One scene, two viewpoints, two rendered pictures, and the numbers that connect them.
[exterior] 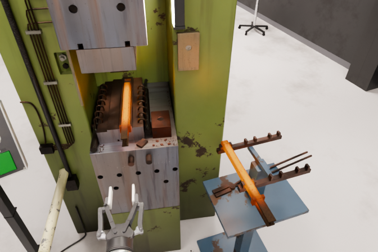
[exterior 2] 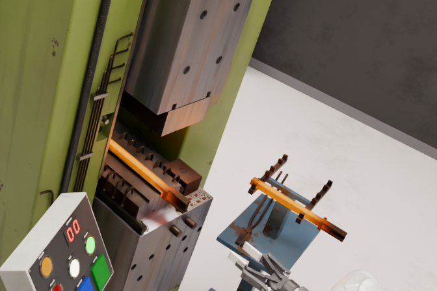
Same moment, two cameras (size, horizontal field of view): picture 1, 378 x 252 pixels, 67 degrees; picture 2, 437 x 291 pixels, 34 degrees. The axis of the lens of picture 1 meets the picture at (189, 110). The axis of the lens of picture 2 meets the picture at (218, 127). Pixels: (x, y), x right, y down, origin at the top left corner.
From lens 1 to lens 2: 1.83 m
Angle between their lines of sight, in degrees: 42
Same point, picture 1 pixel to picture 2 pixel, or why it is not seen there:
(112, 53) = (194, 106)
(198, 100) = (202, 138)
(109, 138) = (147, 210)
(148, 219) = not seen: outside the picture
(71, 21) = (179, 82)
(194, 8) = not seen: hidden behind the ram
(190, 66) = (214, 100)
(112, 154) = (158, 229)
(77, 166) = not seen: hidden behind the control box
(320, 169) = (238, 194)
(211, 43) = (233, 71)
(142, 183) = (165, 260)
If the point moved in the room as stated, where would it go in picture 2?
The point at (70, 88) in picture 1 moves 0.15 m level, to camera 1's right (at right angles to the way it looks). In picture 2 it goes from (97, 157) to (135, 147)
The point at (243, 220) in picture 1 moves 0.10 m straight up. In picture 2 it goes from (282, 259) to (291, 241)
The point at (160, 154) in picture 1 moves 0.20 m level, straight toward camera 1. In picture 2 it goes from (196, 214) to (237, 249)
